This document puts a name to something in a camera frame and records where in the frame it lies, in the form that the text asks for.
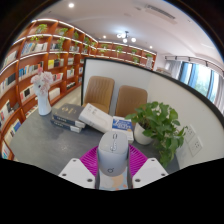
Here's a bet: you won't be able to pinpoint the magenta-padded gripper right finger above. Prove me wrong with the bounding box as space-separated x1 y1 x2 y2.
127 143 170 189

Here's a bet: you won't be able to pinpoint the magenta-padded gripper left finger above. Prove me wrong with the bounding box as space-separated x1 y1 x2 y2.
57 145 101 189

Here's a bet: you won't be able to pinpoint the white computer mouse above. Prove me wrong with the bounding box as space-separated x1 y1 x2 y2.
97 130 130 177

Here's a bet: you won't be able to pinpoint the green potted plant white pot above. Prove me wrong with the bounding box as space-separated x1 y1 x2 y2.
124 100 189 169

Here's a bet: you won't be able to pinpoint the white book with blue cover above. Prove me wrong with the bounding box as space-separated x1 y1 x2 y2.
111 115 135 145

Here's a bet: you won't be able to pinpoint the thick white book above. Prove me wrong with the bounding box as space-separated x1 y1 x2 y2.
78 102 114 134

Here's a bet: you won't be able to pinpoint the white ceramic pitcher vase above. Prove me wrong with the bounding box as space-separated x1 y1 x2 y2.
33 83 53 117

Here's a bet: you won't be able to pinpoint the tan upholstered chair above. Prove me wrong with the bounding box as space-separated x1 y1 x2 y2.
82 75 116 114
115 84 149 118

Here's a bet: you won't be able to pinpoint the window with curtains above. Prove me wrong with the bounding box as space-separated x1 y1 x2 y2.
164 56 224 113

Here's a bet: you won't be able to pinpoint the orange wooden bookshelf unit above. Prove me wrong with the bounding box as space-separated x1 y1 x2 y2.
0 18 158 161

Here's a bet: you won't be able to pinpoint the ceiling spot lights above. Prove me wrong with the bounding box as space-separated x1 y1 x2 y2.
116 30 138 44

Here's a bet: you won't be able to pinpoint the white wall outlet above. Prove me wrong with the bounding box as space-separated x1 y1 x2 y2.
183 124 198 144
189 136 204 158

